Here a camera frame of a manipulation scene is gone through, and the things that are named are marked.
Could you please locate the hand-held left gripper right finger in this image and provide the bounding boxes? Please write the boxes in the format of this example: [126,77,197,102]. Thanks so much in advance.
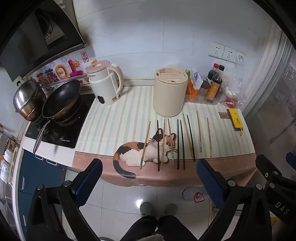
[196,158,273,241]

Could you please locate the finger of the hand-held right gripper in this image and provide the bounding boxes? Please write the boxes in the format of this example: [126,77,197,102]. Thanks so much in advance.
[285,152,296,167]
[255,154,281,186]

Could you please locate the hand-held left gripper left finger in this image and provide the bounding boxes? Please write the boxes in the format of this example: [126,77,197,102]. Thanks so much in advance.
[26,159,103,241]

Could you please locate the dark wooden chopstick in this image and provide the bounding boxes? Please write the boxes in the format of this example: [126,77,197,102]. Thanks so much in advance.
[186,114,196,161]
[176,119,180,169]
[180,120,186,170]
[157,120,161,172]

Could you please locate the green bamboo chopstick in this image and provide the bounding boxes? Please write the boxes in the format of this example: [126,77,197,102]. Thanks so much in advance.
[139,121,151,169]

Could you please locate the beige round utensil holder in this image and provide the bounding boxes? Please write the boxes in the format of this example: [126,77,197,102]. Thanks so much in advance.
[153,67,188,117]

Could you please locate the clear plastic bottle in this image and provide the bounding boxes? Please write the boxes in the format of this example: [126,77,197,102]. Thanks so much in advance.
[181,186,206,204]

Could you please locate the grey slipper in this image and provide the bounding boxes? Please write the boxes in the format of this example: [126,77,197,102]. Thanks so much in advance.
[164,203,178,216]
[140,202,153,217]

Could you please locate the black induction cooktop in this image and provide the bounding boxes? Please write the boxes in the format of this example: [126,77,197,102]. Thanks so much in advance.
[24,93,96,149]

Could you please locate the blue kitchen cabinet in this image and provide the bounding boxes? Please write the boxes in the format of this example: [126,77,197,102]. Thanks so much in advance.
[17,151,67,232]

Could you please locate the yellow flat case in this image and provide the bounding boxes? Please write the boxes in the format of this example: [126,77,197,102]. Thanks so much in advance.
[227,109,235,128]

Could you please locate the striped cat print mat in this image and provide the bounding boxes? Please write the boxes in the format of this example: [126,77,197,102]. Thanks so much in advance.
[72,86,256,188]

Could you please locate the person's legs in black trousers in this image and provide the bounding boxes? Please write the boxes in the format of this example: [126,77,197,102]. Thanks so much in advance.
[120,215,199,241]

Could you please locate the fluffy beige garment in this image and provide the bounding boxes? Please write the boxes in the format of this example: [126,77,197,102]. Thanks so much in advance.
[139,233,167,241]

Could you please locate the clear plastic bag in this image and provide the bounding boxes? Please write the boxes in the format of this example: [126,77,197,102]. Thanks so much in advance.
[220,70,245,109]

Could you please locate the clear plastic tray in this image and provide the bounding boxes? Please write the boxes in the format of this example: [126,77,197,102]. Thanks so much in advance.
[184,93,220,105]

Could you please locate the white dishes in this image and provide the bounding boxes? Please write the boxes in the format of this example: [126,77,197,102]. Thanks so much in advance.
[0,148,18,183]

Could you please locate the orange labelled dark sauce bottle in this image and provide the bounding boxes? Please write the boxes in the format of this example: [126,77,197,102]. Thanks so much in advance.
[205,74,223,102]

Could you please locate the brown lidded spice jar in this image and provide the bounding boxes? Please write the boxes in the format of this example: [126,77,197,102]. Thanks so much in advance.
[199,80,210,96]

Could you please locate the beige pink electric kettle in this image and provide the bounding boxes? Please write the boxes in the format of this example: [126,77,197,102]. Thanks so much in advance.
[86,60,124,106]

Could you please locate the orange seasoning bottle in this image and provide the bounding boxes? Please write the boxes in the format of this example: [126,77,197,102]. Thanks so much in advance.
[186,69,199,101]

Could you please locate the stainless steel pot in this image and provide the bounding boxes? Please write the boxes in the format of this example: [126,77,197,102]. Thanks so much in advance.
[13,79,47,122]

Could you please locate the red capped dark sauce bottle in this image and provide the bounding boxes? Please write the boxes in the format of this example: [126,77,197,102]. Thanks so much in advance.
[206,63,219,84]

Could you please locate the white seasoning packet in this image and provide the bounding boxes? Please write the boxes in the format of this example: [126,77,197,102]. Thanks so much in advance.
[191,68,203,90]

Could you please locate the black range hood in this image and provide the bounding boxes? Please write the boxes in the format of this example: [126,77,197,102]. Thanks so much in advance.
[0,0,85,81]

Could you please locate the yellow device with strap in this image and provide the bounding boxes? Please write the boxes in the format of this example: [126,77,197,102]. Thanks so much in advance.
[228,108,244,136]

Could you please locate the metal sliding door frame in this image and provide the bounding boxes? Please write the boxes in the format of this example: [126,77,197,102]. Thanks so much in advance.
[243,23,296,158]

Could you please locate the black wok with handle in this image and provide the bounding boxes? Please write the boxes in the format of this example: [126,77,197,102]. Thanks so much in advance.
[33,79,82,154]

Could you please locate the colourful wall sticker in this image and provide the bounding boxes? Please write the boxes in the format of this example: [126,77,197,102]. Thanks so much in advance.
[32,52,97,93]

